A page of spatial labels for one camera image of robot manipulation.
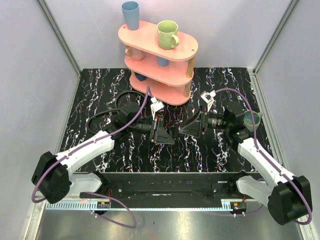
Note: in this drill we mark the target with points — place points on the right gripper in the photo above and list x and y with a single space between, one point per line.
193 128

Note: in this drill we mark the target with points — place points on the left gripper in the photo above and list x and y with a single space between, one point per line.
153 128

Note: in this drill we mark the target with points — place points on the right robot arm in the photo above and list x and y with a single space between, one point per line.
286 196

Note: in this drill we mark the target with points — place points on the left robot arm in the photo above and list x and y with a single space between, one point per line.
55 175

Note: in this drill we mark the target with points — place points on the black marble mat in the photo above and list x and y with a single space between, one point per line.
102 89

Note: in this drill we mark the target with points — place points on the pink three-tier shelf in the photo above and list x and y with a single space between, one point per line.
170 84

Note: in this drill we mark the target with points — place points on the dark blue cup lower shelf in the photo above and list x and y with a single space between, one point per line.
140 77

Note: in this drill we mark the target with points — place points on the blue cup middle shelf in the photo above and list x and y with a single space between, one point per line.
162 61

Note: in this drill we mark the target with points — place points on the pink mug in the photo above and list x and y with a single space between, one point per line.
135 53

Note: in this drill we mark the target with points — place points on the green mug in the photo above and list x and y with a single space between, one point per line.
167 34

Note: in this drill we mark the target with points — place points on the blue plastic tumbler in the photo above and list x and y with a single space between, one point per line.
131 14

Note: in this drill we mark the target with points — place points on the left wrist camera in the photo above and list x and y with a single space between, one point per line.
156 105

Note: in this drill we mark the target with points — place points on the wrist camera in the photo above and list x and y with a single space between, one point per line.
208 97
156 105

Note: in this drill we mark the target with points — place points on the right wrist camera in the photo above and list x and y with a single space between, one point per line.
208 97

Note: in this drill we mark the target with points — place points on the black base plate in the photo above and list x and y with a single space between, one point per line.
170 191

